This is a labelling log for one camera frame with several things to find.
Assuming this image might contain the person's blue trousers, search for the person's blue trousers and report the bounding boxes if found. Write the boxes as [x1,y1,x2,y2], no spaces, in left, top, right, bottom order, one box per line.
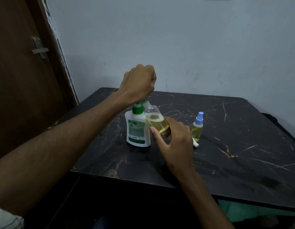
[94,216,111,229]

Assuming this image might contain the small clear bottle white cap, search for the small clear bottle white cap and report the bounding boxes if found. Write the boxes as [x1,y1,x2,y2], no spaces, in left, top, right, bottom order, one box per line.
[142,101,172,137]

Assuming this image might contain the brown wooden door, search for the brown wooden door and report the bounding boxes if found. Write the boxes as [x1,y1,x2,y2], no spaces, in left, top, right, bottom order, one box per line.
[0,0,79,163]

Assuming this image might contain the person's left hand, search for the person's left hand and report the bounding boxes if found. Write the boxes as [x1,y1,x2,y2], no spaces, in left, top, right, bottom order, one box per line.
[118,64,157,105]

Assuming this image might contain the person's left forearm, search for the person's left forearm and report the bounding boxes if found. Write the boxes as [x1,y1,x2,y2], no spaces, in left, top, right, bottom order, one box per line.
[0,89,131,217]

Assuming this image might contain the person's right forearm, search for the person's right forearm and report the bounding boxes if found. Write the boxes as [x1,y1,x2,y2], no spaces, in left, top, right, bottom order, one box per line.
[180,170,235,229]

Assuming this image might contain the person's right hand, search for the person's right hand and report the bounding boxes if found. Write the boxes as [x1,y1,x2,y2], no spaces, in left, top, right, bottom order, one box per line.
[149,116,195,182]

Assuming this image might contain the person's white sleeve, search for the person's white sleeve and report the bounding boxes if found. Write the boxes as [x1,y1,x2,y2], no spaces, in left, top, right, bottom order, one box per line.
[0,205,25,229]

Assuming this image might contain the green cloth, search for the green cloth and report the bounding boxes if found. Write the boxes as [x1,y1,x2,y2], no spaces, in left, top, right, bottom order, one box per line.
[218,199,295,223]

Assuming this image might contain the metal door latch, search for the metal door latch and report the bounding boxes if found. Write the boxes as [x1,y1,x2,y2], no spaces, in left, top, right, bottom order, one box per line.
[31,37,49,59]

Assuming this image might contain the white green hand sanitizer bottle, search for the white green hand sanitizer bottle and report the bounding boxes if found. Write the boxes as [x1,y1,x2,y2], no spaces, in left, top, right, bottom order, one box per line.
[125,100,152,148]

